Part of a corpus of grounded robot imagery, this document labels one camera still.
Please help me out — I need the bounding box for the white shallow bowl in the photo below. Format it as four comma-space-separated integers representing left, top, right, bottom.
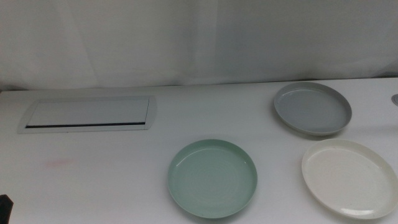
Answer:
301, 138, 398, 220

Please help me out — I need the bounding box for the white table cable hatch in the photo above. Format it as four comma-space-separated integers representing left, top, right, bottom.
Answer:
17, 95, 158, 134

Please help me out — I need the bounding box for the pale green shallow bowl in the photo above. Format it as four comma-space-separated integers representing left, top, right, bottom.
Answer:
167, 138, 258, 220

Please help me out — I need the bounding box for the white backdrop curtain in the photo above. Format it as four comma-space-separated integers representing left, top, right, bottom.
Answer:
0, 0, 398, 91

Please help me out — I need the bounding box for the grey shallow bowl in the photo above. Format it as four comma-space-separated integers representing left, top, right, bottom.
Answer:
273, 81, 353, 136

